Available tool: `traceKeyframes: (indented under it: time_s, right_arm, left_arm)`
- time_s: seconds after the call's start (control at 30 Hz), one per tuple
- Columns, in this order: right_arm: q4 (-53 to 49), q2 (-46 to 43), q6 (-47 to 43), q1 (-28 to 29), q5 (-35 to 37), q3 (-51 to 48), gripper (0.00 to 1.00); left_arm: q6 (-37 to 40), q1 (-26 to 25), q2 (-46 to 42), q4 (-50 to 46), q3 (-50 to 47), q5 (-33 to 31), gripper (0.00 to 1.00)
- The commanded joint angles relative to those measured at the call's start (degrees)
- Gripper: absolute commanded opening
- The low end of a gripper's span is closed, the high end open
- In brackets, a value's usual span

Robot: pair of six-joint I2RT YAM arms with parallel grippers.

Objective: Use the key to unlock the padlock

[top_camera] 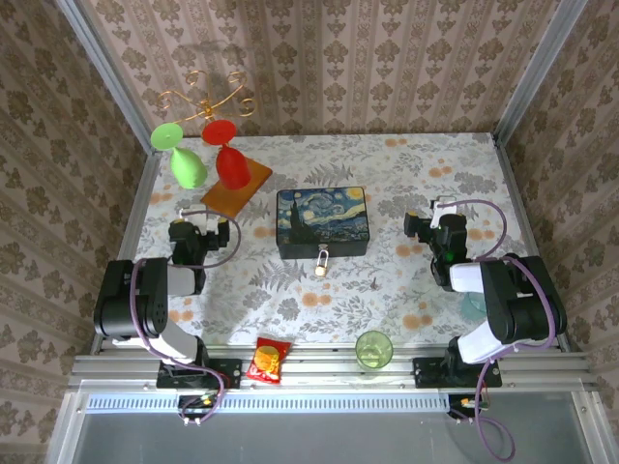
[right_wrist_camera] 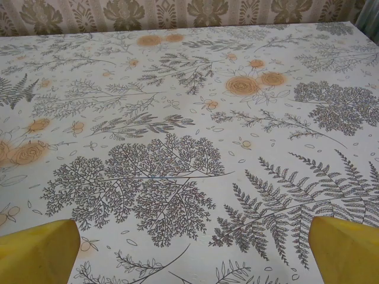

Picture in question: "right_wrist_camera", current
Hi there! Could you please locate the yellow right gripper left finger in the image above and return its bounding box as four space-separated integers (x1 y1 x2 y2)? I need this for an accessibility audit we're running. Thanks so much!
0 218 81 284

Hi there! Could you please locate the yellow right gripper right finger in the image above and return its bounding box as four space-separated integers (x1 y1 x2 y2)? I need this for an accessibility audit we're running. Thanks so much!
307 215 379 284

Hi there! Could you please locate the floral tablecloth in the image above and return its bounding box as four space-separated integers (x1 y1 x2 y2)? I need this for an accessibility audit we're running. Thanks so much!
0 20 379 284

